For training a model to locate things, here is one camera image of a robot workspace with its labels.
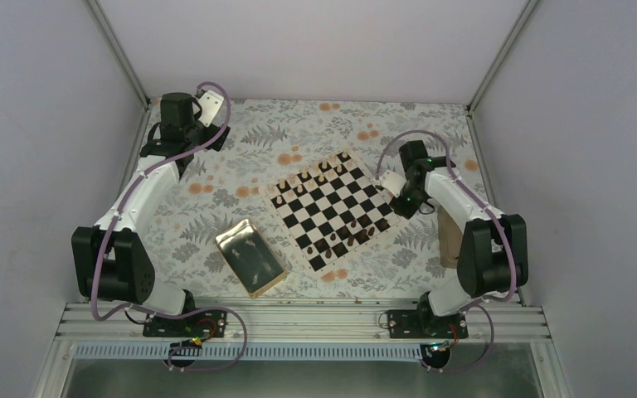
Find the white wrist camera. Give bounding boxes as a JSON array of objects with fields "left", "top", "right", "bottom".
[
  {"left": 377, "top": 170, "right": 406, "bottom": 197},
  {"left": 197, "top": 90, "right": 225, "bottom": 127}
]

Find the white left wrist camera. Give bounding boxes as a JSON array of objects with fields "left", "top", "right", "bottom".
[{"left": 197, "top": 90, "right": 225, "bottom": 127}]

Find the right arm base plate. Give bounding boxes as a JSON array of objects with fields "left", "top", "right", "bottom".
[{"left": 386, "top": 309, "right": 469, "bottom": 339}]

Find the gold tin left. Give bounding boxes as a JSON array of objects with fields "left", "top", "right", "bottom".
[{"left": 215, "top": 219, "right": 287, "bottom": 299}]

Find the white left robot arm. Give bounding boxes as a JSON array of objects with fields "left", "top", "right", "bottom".
[{"left": 71, "top": 85, "right": 230, "bottom": 336}]

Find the black and white chessboard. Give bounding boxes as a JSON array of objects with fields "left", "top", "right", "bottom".
[{"left": 260, "top": 151, "right": 408, "bottom": 277}]

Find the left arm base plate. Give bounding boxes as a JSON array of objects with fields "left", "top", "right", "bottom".
[{"left": 143, "top": 309, "right": 227, "bottom": 340}]

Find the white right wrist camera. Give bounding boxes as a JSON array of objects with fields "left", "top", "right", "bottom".
[{"left": 377, "top": 170, "right": 406, "bottom": 197}]

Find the aluminium rail frame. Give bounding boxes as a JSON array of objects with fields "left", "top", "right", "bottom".
[{"left": 35, "top": 298, "right": 569, "bottom": 397}]

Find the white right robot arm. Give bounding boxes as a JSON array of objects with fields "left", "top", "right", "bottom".
[{"left": 379, "top": 140, "right": 528, "bottom": 337}]

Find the gold tin right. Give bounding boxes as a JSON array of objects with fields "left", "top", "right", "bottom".
[{"left": 437, "top": 206, "right": 462, "bottom": 269}]

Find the gold tin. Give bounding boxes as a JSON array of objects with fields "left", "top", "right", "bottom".
[
  {"left": 437, "top": 206, "right": 462, "bottom": 269},
  {"left": 215, "top": 219, "right": 287, "bottom": 299}
]

